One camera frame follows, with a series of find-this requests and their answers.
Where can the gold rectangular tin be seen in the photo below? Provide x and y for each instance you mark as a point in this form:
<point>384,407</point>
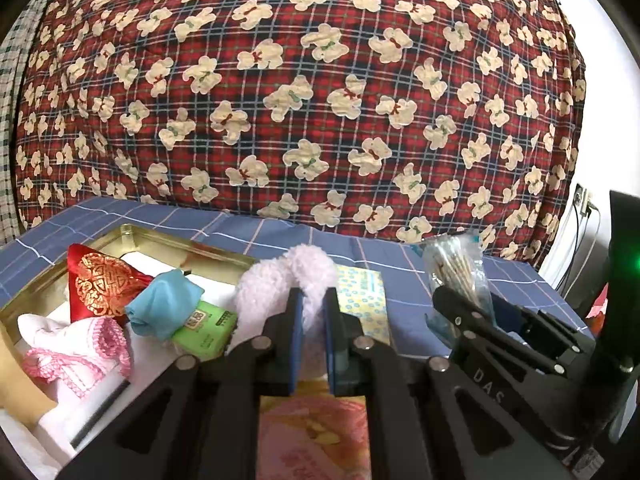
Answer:
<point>210,252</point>

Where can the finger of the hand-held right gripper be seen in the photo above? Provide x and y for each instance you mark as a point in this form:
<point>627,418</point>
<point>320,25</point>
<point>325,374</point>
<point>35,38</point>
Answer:
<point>462,317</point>
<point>550,340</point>

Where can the teal cloth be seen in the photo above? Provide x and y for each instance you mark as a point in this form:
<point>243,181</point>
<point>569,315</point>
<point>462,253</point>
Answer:
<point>160,300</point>

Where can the white cloth pink crochet edge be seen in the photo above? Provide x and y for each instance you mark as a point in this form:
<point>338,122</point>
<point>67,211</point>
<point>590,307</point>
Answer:
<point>75,350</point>

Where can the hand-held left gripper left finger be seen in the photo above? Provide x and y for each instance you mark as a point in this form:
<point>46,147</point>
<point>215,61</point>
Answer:
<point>296,340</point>

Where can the pink fluffy puff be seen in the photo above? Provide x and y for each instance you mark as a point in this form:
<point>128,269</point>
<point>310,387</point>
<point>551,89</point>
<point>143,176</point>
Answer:
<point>265,280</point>

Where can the white wall socket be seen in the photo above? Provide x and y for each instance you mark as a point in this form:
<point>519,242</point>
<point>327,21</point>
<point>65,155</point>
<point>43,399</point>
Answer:
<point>588,202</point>
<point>580,195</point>

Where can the white foam tin liner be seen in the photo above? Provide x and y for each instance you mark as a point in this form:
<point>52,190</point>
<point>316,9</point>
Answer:
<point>55,432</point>

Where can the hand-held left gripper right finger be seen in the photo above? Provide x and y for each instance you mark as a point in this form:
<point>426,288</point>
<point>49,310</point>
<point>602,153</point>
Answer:
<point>330,340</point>

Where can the red plaid bear-print blanket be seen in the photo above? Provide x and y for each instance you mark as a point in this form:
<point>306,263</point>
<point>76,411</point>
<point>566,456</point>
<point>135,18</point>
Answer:
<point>300,85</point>

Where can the green checked cloth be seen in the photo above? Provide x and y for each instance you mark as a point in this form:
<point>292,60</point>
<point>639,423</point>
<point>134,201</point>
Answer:
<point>10,160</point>

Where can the dotted tissue box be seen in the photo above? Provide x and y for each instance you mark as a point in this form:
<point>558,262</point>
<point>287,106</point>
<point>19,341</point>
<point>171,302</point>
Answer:
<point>362,300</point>

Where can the white and black sponge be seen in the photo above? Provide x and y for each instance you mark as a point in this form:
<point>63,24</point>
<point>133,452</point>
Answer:
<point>102,410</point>

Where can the cotton swab bag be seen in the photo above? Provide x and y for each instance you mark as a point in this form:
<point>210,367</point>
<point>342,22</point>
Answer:
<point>450,265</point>

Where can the green tissue packet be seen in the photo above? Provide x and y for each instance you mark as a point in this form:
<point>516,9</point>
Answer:
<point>205,330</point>

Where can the round gold tin pink lid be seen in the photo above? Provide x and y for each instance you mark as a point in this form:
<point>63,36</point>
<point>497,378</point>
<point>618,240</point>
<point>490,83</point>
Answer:
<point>310,435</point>

